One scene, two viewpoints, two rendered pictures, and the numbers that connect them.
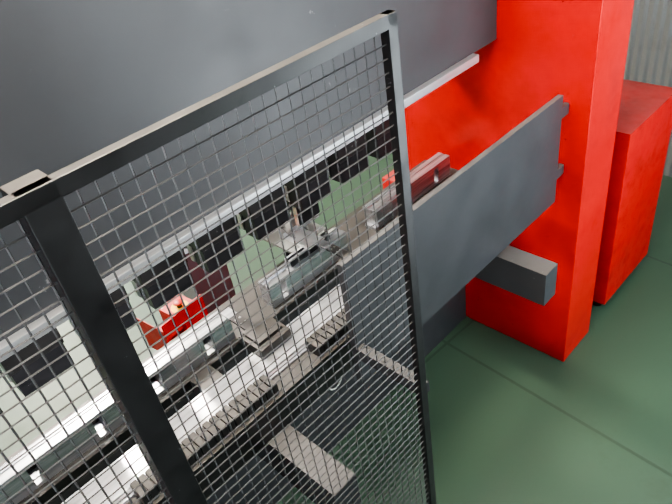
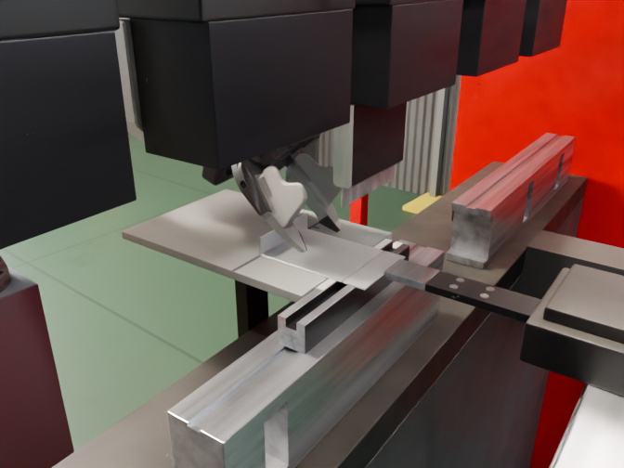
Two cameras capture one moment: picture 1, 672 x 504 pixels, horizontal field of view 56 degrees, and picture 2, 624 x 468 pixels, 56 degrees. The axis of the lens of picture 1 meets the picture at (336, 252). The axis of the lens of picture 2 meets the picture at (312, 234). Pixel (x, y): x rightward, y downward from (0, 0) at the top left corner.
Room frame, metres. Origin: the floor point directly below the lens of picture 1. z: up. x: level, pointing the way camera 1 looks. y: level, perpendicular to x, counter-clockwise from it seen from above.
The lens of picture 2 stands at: (1.36, 0.27, 1.28)
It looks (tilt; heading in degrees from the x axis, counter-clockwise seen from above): 24 degrees down; 346
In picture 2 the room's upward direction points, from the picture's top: straight up
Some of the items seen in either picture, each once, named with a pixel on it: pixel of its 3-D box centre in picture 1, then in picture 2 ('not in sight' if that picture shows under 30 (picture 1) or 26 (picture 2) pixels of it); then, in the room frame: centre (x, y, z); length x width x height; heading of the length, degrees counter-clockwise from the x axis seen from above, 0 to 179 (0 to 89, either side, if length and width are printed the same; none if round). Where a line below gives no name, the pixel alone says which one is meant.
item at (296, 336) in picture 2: (307, 248); (350, 289); (1.85, 0.10, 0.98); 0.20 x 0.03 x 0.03; 130
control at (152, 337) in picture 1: (174, 320); not in sight; (1.86, 0.66, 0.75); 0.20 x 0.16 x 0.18; 137
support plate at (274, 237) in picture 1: (285, 229); (256, 235); (1.98, 0.17, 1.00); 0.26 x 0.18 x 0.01; 40
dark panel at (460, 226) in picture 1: (468, 226); not in sight; (1.63, -0.43, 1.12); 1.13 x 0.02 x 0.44; 130
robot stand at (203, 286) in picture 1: (212, 302); (9, 455); (2.38, 0.63, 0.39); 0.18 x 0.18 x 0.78; 37
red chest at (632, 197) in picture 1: (588, 192); not in sight; (2.57, -1.29, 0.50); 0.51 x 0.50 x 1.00; 40
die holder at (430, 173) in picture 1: (408, 189); (520, 188); (2.22, -0.34, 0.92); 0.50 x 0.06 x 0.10; 130
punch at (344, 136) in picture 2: (306, 212); (370, 145); (1.87, 0.08, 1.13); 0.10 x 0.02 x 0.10; 130
